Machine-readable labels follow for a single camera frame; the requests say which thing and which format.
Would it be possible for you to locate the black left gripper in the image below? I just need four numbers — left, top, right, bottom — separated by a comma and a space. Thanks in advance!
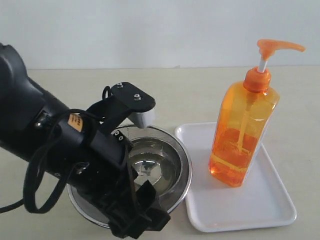
74, 135, 171, 238

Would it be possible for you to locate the orange pump soap bottle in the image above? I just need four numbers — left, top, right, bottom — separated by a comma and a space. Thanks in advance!
208, 39, 306, 188

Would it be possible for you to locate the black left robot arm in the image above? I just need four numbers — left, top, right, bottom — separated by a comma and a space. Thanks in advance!
0, 44, 171, 239

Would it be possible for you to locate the small stainless steel bowl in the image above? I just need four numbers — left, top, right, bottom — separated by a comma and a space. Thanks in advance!
129, 137, 184, 197

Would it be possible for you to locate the steel mesh strainer basket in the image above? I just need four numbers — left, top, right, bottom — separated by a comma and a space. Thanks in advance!
66, 124, 193, 229

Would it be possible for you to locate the white rectangular plastic tray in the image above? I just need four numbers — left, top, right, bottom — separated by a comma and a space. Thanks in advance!
174, 122, 297, 233

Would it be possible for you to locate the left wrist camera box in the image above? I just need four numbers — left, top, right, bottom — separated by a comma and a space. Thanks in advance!
86, 81, 157, 151

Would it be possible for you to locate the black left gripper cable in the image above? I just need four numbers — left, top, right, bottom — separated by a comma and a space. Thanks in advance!
0, 107, 113, 215

